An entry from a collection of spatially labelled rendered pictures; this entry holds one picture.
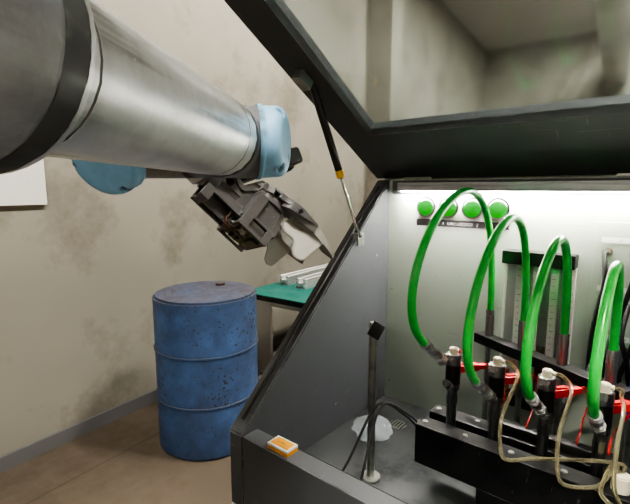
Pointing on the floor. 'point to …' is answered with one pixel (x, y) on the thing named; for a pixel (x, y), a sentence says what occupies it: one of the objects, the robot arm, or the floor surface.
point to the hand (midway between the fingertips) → (315, 252)
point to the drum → (203, 364)
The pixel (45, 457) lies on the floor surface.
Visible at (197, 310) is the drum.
